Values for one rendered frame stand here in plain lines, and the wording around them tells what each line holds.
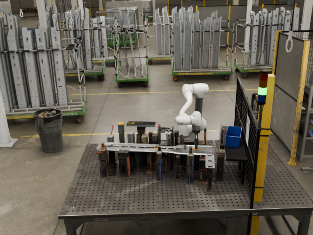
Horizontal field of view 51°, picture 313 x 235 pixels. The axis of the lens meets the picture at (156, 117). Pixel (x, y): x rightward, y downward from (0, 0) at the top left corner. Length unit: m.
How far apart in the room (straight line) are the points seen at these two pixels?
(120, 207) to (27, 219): 1.67
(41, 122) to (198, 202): 3.46
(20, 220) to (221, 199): 2.61
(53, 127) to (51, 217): 1.96
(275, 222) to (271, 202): 0.94
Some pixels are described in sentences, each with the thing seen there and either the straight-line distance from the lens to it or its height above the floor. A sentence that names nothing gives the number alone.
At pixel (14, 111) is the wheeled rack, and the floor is 0.28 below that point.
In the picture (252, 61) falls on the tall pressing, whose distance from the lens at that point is 11.36.
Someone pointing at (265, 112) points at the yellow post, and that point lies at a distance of 3.16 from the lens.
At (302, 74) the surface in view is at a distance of 5.37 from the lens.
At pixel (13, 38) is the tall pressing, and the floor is 1.83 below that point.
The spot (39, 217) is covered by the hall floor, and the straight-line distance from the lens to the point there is 4.73.
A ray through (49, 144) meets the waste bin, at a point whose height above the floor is 0.17.
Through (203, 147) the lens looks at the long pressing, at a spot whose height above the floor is 1.00.
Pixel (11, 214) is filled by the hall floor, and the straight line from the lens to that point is 4.94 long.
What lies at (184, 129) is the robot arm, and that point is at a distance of 4.44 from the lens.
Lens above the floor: 2.73
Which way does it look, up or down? 21 degrees down
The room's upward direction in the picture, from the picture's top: 1 degrees counter-clockwise
